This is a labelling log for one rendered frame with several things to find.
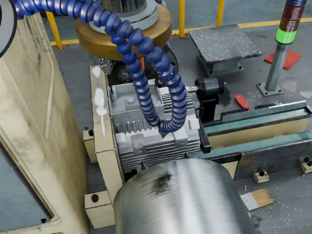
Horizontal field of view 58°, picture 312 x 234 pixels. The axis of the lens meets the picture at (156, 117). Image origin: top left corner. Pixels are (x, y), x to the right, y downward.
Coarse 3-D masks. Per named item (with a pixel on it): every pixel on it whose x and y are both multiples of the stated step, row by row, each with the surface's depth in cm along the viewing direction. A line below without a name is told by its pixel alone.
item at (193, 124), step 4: (188, 120) 67; (192, 120) 66; (196, 120) 66; (188, 124) 68; (192, 124) 66; (196, 124) 66; (192, 128) 66; (196, 128) 66; (120, 132) 65; (116, 136) 64; (120, 136) 64; (124, 136) 65; (116, 140) 64; (120, 140) 64; (124, 140) 65; (124, 172) 73; (128, 172) 73
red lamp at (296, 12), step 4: (288, 4) 91; (284, 8) 93; (288, 8) 91; (292, 8) 90; (296, 8) 90; (300, 8) 90; (284, 12) 93; (288, 12) 92; (292, 12) 91; (296, 12) 91; (300, 12) 91; (284, 16) 94; (288, 16) 92; (292, 16) 92; (296, 16) 92; (300, 16) 92
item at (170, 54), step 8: (168, 40) 93; (168, 48) 84; (168, 56) 85; (112, 64) 83; (120, 64) 83; (144, 64) 85; (176, 64) 88; (112, 72) 85; (120, 72) 84; (128, 72) 85; (152, 72) 85; (176, 72) 90; (112, 80) 87; (120, 80) 84; (128, 80) 84; (160, 80) 82
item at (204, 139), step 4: (188, 92) 85; (196, 112) 77; (196, 116) 76; (200, 120) 75; (200, 124) 74; (200, 128) 73; (200, 132) 72; (204, 132) 72; (200, 136) 71; (204, 136) 71; (200, 140) 70; (204, 140) 70; (208, 140) 70; (200, 144) 70; (204, 144) 69; (208, 144) 69; (200, 148) 71; (204, 148) 69; (208, 148) 69; (204, 152) 70; (208, 152) 70
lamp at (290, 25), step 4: (280, 20) 97; (284, 20) 94; (288, 20) 93; (292, 20) 93; (296, 20) 93; (280, 24) 96; (284, 24) 95; (288, 24) 94; (292, 24) 94; (296, 24) 94; (280, 28) 97; (284, 28) 96; (288, 28) 95; (292, 28) 95; (296, 28) 95
